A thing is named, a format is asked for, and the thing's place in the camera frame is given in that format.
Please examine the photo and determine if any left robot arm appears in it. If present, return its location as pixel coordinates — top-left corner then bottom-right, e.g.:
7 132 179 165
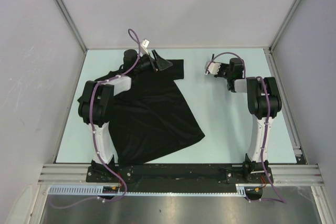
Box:
78 49 173 182

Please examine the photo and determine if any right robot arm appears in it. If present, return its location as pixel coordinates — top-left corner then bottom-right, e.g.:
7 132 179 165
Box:
206 55 282 183

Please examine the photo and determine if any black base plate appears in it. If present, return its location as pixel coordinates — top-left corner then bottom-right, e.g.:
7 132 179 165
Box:
86 162 274 184

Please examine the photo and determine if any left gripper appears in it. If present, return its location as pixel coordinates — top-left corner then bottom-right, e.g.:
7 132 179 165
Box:
133 50 172 74

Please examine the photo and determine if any white slotted cable duct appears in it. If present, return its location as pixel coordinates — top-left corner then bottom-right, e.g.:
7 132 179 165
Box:
49 185 263 197

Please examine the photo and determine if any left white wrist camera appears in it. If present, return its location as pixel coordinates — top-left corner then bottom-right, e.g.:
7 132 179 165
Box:
140 39 150 55

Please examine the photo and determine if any black t-shirt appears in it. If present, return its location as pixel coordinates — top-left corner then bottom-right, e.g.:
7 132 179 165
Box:
109 59 205 165

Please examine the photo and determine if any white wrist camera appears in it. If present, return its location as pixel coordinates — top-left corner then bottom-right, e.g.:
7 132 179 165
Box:
140 39 150 55
205 61 221 75

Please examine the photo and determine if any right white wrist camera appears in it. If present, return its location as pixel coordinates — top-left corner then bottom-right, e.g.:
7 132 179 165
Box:
205 61 221 75

